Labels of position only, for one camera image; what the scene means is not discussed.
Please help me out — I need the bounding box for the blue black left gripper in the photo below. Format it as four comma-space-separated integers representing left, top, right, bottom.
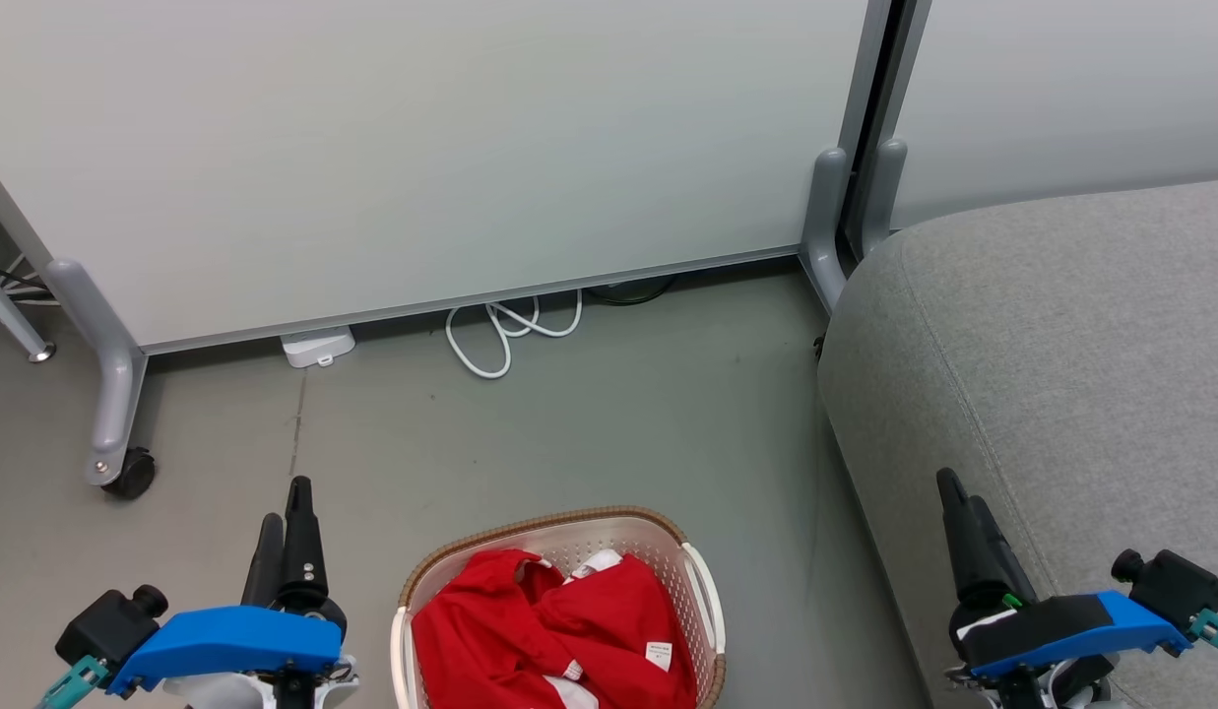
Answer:
106, 477, 360, 709

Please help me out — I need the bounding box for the grey partition foot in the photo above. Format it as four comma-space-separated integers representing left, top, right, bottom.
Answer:
859, 137, 909, 260
800, 147, 857, 316

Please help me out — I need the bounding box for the wide white partition panel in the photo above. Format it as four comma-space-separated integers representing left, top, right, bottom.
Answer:
0, 0, 871, 356

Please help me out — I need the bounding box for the white looped power cable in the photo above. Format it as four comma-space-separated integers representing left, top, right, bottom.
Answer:
444, 289, 584, 381

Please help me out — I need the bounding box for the left teal plug camera cable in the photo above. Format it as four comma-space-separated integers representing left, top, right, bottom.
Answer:
35, 654, 113, 709

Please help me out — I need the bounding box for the narrow white partition panel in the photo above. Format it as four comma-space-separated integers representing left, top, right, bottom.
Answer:
888, 0, 1218, 233

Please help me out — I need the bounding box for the black floor cable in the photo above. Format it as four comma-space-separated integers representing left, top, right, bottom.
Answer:
583, 275, 679, 307

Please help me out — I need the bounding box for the white power adapter box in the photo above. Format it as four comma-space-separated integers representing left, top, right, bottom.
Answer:
280, 326, 357, 370

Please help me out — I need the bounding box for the grey curved partition leg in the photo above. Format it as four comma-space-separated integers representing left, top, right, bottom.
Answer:
44, 258, 150, 488

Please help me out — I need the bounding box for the black caster wheel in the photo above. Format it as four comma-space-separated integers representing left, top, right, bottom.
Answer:
101, 446, 159, 500

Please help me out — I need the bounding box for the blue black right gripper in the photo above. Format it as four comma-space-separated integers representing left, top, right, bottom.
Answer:
937, 467, 1191, 709

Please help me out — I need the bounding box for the white perforated laundry basket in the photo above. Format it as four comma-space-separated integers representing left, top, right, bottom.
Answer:
390, 505, 728, 709

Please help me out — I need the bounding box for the red garment with white label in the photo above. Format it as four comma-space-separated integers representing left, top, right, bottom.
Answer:
533, 548, 699, 709

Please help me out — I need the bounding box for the grey fabric sofa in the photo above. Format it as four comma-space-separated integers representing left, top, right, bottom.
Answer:
816, 177, 1218, 709

